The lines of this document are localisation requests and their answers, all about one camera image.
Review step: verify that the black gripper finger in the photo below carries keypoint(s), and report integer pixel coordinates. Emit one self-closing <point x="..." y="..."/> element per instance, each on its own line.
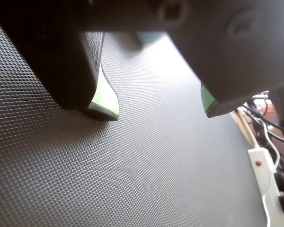
<point x="239" y="59"/>
<point x="49" y="59"/>

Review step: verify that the white power strip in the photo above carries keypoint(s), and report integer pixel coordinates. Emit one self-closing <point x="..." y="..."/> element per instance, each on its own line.
<point x="260" y="175"/>

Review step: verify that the large black textured mat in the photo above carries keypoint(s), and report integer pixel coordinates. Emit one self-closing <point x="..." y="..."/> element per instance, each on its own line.
<point x="132" y="165"/>

